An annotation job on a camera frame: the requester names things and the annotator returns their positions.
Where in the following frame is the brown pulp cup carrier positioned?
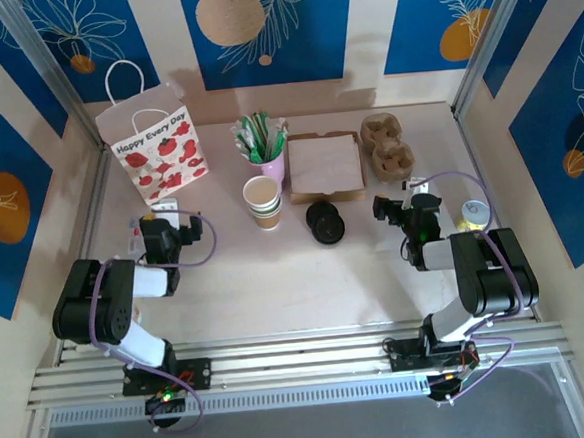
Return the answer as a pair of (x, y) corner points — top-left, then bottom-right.
(358, 111), (417, 184)
(359, 111), (416, 183)

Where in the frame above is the black plastic cup lid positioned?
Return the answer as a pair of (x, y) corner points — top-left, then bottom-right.
(311, 212), (348, 249)

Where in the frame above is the green paper coffee cup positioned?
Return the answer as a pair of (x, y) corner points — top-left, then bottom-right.
(241, 173), (282, 211)

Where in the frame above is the white red printed paper bag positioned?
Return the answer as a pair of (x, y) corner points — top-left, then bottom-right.
(91, 54), (213, 209)

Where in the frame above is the red white sachet packet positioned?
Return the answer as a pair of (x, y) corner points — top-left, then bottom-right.
(125, 233), (146, 265)

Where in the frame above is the yellow drink can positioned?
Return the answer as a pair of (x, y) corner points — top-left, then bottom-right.
(454, 198), (492, 234)

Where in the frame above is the brown cardboard napkin box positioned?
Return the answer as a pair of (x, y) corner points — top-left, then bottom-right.
(284, 128), (371, 206)

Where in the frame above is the brown paper cup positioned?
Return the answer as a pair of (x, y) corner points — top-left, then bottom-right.
(250, 209), (282, 232)

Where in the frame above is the white paper napkin stack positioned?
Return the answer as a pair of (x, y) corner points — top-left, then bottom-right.
(286, 132), (364, 194)

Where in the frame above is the dark green wrapped straw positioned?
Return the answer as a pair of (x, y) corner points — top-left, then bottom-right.
(245, 113), (268, 164)

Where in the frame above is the pink straw holder cup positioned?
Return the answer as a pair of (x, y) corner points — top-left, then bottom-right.
(245, 148), (289, 189)

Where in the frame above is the white wrapped straw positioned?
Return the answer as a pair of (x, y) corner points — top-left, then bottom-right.
(230, 122), (252, 160)

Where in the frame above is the light green wrapped straw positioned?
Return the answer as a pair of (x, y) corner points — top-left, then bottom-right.
(269, 126), (290, 157)

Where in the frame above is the left black controller module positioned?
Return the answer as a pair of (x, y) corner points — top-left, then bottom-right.
(143, 390), (187, 417)

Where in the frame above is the black controller module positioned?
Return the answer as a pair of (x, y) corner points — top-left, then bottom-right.
(425, 370), (479, 404)
(143, 390), (187, 417)

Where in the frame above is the right black controller module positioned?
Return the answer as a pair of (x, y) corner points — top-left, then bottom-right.
(425, 370), (479, 404)

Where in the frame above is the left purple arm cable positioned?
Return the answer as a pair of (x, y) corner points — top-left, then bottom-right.
(81, 206), (232, 438)

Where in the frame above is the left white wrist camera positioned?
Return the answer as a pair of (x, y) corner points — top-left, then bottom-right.
(148, 198), (181, 230)

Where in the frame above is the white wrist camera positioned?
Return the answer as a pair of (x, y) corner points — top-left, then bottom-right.
(401, 174), (430, 198)
(148, 198), (181, 230)

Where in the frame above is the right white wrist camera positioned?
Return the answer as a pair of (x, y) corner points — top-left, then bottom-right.
(401, 174), (430, 198)

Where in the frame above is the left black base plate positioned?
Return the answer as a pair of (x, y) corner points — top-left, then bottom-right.
(120, 357), (215, 397)

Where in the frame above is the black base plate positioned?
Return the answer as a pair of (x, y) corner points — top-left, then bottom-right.
(120, 357), (215, 397)
(386, 333), (480, 374)

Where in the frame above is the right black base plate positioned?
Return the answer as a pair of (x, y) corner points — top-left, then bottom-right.
(386, 333), (480, 374)

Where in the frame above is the aluminium front rail frame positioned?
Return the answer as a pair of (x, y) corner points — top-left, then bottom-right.
(22, 309), (579, 432)

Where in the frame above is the perforated grey cable duct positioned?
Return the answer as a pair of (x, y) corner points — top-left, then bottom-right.
(47, 375), (434, 428)

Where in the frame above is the aluminium corner post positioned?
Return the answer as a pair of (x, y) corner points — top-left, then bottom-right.
(444, 0), (556, 119)
(0, 0), (114, 156)

